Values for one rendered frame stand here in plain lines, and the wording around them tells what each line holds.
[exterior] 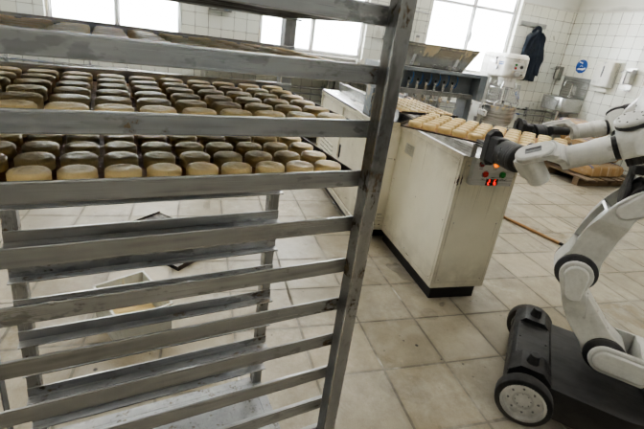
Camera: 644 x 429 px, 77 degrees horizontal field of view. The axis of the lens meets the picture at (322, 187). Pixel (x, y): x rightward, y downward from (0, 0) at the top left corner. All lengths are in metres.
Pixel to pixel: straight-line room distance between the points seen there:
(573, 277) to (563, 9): 6.00
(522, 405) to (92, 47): 1.78
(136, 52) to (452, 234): 1.88
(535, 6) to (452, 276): 5.35
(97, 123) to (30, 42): 0.11
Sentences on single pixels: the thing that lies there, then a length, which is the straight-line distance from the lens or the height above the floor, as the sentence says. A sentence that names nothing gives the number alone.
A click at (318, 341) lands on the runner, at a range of 0.89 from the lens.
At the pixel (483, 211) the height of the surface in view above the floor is 0.55.
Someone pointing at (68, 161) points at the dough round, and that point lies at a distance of 0.71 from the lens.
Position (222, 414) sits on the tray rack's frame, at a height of 0.15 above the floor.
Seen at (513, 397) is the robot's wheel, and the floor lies 0.09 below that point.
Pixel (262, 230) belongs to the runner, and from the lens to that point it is 0.69.
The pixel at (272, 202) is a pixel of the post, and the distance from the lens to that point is 1.16.
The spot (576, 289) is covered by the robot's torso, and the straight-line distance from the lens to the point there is 1.81.
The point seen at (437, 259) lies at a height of 0.27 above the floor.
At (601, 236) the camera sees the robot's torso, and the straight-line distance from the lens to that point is 1.79.
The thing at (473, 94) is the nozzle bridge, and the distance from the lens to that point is 2.88.
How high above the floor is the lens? 1.28
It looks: 20 degrees down
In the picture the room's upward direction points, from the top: 8 degrees clockwise
